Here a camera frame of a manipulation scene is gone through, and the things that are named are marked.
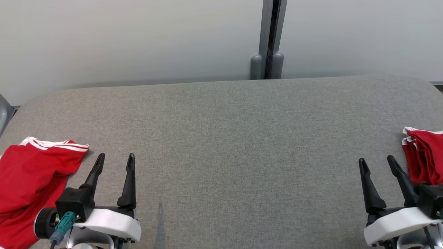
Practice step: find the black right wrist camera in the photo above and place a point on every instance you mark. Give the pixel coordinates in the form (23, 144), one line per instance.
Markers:
(432, 200)

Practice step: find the grey double partition post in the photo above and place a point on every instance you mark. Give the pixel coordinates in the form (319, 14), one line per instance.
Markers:
(264, 34)

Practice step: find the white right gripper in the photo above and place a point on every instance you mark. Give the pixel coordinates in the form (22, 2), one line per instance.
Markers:
(398, 224)

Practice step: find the red Bulls 23 jersey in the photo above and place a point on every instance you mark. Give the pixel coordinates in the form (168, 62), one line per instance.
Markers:
(31, 173)

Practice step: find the grey baseboard strip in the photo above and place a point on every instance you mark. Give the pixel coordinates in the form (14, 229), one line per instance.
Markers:
(436, 83)

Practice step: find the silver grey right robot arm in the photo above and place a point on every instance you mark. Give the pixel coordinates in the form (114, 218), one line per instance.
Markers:
(415, 242)

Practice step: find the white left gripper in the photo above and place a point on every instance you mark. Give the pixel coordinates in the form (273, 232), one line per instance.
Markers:
(114, 223)

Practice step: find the grey frame post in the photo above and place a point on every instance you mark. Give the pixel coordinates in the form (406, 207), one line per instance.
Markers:
(4, 114)

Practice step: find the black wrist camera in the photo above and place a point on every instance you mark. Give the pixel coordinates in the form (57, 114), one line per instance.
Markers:
(432, 200)
(74, 204)

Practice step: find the red garment with white trim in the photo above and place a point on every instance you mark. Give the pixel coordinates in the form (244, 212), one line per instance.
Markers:
(427, 155)

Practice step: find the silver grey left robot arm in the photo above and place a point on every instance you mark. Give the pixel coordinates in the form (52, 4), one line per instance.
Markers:
(86, 240)

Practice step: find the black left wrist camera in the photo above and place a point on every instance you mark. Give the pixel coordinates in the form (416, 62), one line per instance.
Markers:
(74, 204)

